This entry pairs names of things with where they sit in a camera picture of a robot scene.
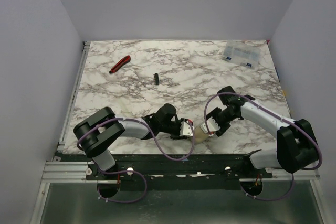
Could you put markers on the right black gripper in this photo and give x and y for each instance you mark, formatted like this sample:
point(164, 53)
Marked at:
point(217, 120)

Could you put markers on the beige umbrella sleeve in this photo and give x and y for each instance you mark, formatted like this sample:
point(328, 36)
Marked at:
point(201, 134)

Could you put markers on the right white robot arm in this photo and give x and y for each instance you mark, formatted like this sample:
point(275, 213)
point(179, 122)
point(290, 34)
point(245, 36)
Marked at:
point(296, 145)

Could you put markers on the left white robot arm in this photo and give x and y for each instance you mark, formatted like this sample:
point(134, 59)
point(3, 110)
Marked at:
point(96, 133)

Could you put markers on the black pin header strip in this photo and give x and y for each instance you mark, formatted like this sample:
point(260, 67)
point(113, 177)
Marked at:
point(156, 79)

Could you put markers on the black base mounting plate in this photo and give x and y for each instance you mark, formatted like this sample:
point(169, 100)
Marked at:
point(155, 172)

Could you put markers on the clear plastic parts box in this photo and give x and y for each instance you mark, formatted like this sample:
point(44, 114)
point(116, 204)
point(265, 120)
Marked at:
point(241, 54)

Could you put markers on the red black utility knife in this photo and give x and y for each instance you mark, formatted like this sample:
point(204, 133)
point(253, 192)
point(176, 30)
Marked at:
point(125, 60)

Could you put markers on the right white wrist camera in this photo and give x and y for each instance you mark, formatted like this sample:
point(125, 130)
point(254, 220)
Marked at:
point(210, 127)

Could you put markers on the aluminium extrusion frame rail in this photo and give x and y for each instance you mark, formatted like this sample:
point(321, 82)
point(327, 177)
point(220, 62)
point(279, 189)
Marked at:
point(64, 172)

